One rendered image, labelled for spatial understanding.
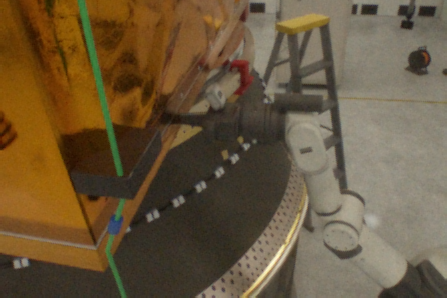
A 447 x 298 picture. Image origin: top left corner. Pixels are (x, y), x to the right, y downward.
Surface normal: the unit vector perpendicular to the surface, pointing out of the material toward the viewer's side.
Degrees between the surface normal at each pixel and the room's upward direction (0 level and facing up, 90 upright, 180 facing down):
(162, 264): 62
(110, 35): 88
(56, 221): 92
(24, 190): 98
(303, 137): 85
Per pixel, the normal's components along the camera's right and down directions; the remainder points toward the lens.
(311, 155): -0.18, 0.47
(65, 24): 0.67, 0.35
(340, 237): -0.43, 0.51
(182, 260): 0.54, -0.04
